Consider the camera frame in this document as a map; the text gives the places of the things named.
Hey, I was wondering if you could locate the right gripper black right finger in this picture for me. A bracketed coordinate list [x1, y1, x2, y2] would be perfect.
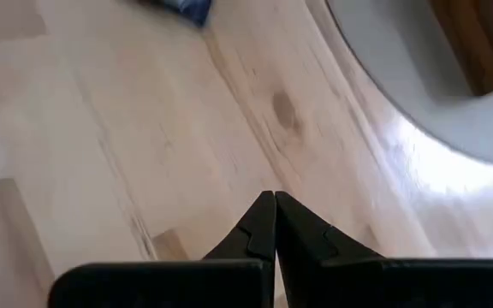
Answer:
[275, 190, 493, 308]

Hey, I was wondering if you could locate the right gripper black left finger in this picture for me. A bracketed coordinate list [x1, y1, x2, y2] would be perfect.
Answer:
[47, 190, 276, 308]

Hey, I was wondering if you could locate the dark blue tea packet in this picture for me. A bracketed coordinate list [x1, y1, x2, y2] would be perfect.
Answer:
[143, 0, 213, 27]

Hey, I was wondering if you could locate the wooden compartment tea box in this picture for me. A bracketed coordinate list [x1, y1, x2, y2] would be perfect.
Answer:
[428, 0, 493, 98]

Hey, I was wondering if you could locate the round grey placemat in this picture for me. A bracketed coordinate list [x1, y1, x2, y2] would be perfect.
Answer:
[325, 0, 493, 166]

